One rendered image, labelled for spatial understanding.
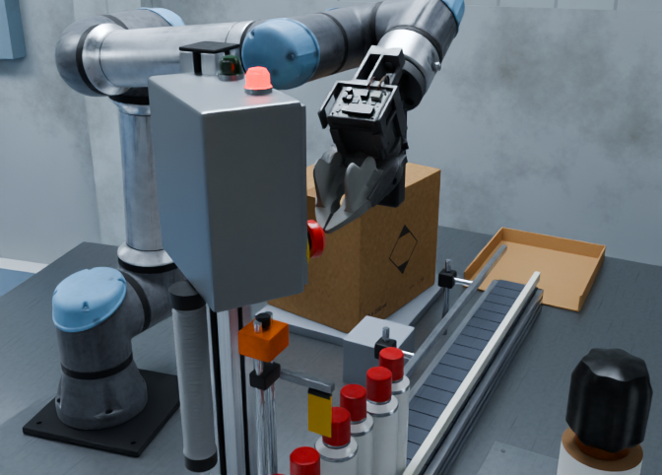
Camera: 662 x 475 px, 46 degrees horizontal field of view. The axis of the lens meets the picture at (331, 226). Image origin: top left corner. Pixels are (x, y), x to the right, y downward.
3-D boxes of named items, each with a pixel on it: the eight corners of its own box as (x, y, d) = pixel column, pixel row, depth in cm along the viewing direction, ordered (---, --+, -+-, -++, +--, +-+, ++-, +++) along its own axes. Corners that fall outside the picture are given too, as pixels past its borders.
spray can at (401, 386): (394, 495, 108) (399, 367, 100) (362, 480, 111) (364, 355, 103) (412, 473, 112) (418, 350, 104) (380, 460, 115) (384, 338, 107)
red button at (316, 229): (301, 231, 75) (329, 226, 76) (286, 218, 78) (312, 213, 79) (302, 267, 77) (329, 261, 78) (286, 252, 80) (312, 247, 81)
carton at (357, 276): (359, 338, 153) (361, 209, 143) (266, 304, 166) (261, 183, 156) (435, 283, 176) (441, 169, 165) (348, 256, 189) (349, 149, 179)
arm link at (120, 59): (7, 26, 109) (287, 1, 81) (71, 17, 117) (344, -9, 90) (26, 108, 112) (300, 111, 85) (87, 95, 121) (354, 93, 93)
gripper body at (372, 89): (311, 117, 80) (356, 42, 86) (331, 174, 86) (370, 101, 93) (379, 125, 77) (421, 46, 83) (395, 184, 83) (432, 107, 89)
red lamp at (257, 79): (250, 96, 70) (249, 70, 69) (239, 90, 72) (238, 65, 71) (277, 93, 71) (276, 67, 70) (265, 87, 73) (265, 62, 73)
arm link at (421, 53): (384, 78, 95) (448, 84, 92) (370, 103, 93) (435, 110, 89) (372, 28, 89) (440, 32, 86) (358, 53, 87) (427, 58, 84)
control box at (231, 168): (213, 315, 72) (200, 111, 65) (161, 248, 86) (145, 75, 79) (312, 292, 76) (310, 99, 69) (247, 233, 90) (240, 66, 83)
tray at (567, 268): (579, 312, 167) (581, 296, 166) (462, 287, 178) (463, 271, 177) (604, 260, 192) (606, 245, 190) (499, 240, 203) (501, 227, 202)
